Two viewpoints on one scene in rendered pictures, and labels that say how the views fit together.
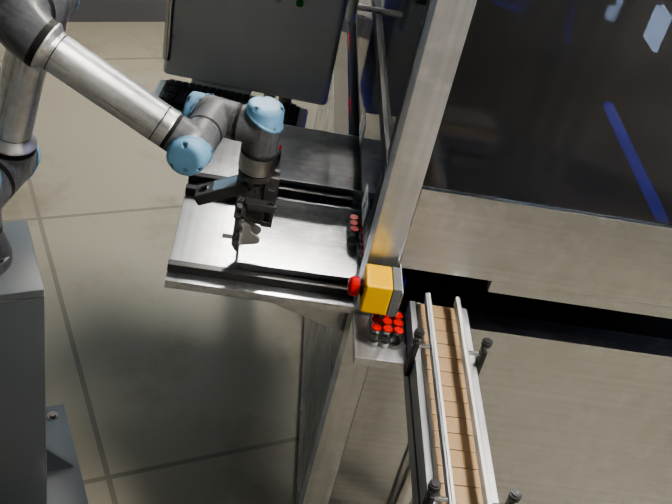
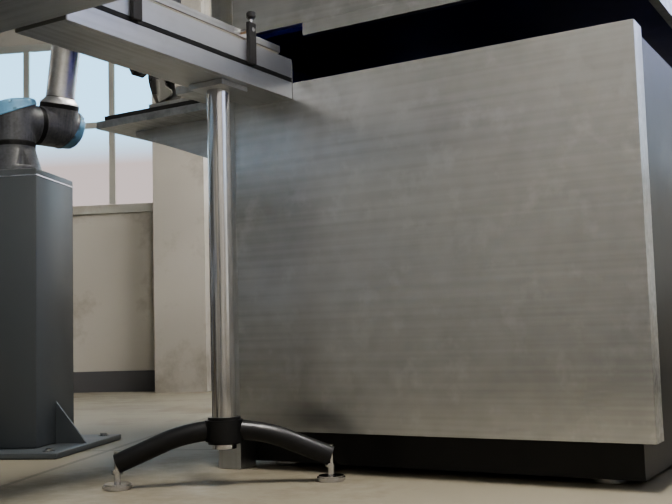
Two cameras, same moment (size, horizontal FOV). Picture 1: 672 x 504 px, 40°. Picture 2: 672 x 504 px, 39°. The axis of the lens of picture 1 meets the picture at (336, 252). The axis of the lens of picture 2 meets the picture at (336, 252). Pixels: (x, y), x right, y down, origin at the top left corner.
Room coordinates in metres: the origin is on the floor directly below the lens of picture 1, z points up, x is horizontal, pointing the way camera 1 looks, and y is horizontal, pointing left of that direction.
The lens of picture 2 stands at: (-0.11, -1.71, 0.31)
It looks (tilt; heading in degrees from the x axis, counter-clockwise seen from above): 5 degrees up; 39
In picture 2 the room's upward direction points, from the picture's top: 2 degrees counter-clockwise
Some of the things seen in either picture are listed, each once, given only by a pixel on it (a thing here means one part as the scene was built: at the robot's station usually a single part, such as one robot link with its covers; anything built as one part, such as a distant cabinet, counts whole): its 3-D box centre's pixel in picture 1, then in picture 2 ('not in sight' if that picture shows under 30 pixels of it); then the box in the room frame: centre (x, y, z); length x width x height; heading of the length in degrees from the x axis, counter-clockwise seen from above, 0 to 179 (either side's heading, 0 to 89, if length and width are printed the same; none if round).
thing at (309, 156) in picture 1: (317, 161); not in sight; (1.98, 0.10, 0.90); 0.34 x 0.26 x 0.04; 98
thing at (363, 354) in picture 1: (386, 342); (217, 91); (1.40, -0.14, 0.87); 0.14 x 0.13 x 0.02; 98
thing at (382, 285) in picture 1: (379, 289); not in sight; (1.41, -0.10, 0.99); 0.08 x 0.07 x 0.07; 98
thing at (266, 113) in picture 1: (261, 127); not in sight; (1.55, 0.20, 1.21); 0.09 x 0.08 x 0.11; 87
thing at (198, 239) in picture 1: (286, 204); (248, 135); (1.80, 0.14, 0.87); 0.70 x 0.48 x 0.02; 8
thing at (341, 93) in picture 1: (341, 121); not in sight; (2.51, 0.08, 0.73); 1.98 x 0.01 x 0.25; 8
